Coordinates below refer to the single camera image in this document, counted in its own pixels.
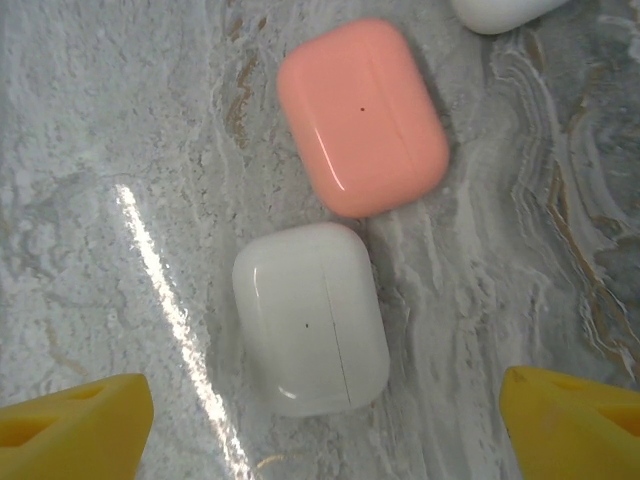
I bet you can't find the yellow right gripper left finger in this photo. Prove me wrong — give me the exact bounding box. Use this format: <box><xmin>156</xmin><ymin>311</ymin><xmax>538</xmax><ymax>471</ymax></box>
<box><xmin>0</xmin><ymin>373</ymin><xmax>154</xmax><ymax>480</ymax></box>

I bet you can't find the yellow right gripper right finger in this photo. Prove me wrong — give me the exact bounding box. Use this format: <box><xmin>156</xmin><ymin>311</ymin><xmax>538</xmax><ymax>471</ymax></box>
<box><xmin>501</xmin><ymin>365</ymin><xmax>640</xmax><ymax>480</ymax></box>

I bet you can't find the white earbud charging case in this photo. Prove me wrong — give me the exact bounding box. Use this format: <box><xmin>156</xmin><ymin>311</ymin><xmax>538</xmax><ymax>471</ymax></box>
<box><xmin>232</xmin><ymin>222</ymin><xmax>391</xmax><ymax>419</ymax></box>
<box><xmin>449</xmin><ymin>0</ymin><xmax>571</xmax><ymax>35</ymax></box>

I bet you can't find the pink earbud charging case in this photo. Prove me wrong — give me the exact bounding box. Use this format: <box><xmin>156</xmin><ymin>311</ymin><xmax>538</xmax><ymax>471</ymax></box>
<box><xmin>276</xmin><ymin>17</ymin><xmax>450</xmax><ymax>220</ymax></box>

